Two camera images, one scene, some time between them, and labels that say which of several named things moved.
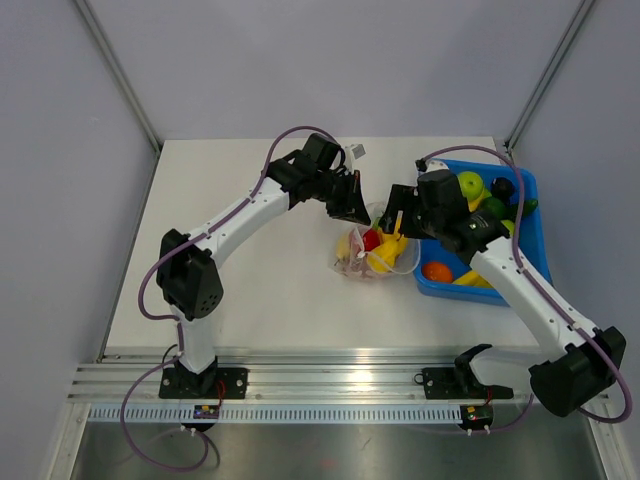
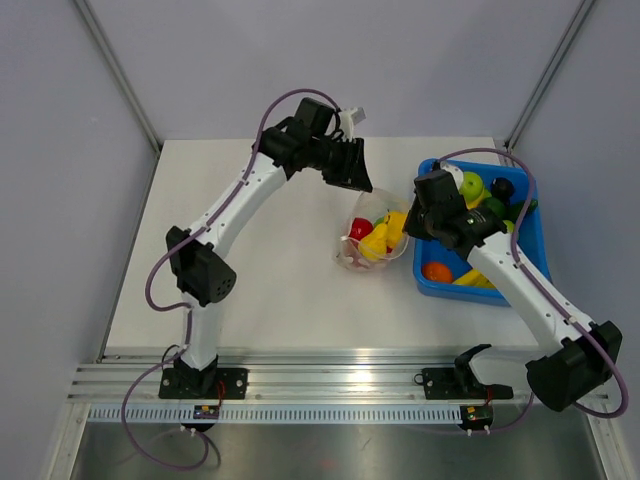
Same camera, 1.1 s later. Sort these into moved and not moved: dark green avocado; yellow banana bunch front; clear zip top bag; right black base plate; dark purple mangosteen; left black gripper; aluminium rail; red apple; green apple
Moved: clear zip top bag; left black gripper; red apple
Not moved: aluminium rail; yellow banana bunch front; dark purple mangosteen; green apple; right black base plate; dark green avocado
